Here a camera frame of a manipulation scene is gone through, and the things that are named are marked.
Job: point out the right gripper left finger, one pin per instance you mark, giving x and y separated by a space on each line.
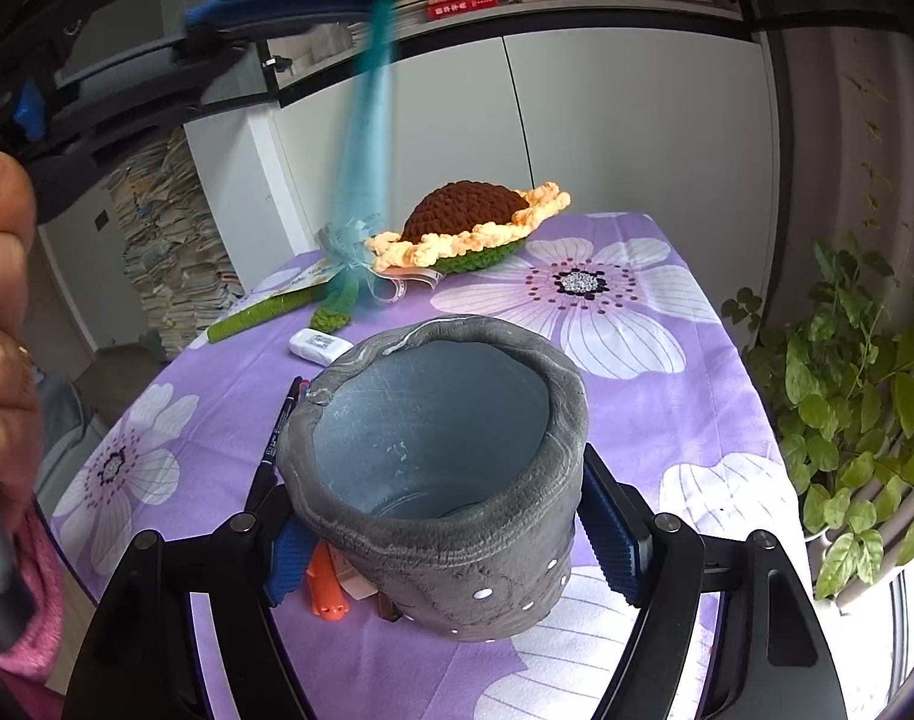
290 544

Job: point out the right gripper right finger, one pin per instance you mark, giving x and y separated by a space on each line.
614 518

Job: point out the orange marker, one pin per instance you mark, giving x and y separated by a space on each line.
327 599

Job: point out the black marker pen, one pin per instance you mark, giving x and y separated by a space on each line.
277 434

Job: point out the grey white pen holder cup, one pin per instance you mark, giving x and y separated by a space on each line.
442 479

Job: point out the dark green pencil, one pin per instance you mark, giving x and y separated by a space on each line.
362 181

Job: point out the person's left hand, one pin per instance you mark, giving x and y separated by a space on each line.
20 415

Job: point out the purple floral tablecloth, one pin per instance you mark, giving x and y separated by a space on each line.
672 411

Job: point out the white correction tape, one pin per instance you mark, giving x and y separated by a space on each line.
317 347

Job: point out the stack of books on floor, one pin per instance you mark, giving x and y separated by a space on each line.
173 253

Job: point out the green crochet stem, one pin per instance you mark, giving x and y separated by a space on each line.
262 312

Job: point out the green potted plant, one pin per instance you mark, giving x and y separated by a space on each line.
838 388

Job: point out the sunflower gift tag card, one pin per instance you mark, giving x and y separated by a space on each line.
298 278

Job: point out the silver ribbon bow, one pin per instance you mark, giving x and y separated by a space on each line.
345 246

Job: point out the crochet sunflower head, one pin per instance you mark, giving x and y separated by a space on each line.
466 225

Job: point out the white cabinet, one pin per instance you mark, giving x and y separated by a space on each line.
676 125

